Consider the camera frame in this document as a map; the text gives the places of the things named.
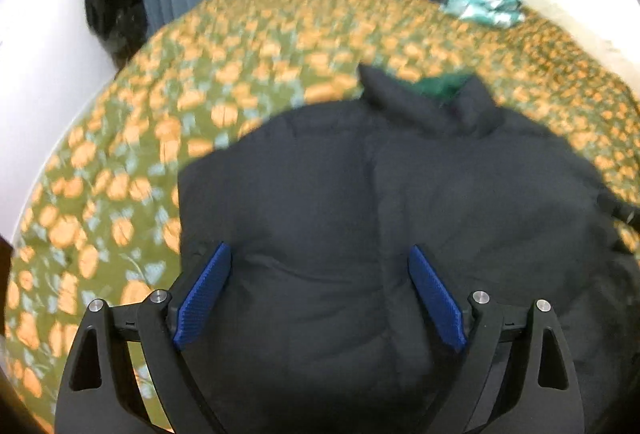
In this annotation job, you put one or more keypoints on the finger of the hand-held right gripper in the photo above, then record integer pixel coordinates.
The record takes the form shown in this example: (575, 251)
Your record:
(627, 214)

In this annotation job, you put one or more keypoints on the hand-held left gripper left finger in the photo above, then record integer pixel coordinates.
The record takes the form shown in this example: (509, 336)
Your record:
(205, 296)

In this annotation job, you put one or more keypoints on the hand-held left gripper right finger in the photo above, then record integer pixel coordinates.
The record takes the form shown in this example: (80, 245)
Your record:
(435, 299)

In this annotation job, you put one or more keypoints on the black puffer jacket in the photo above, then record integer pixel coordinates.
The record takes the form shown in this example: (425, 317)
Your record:
(380, 214)

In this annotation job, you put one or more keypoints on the green orange floral bed quilt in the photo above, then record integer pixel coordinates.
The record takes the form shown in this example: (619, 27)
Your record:
(150, 138)

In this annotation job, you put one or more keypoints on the teal white plaid cloth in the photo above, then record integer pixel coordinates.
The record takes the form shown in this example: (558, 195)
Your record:
(482, 6)

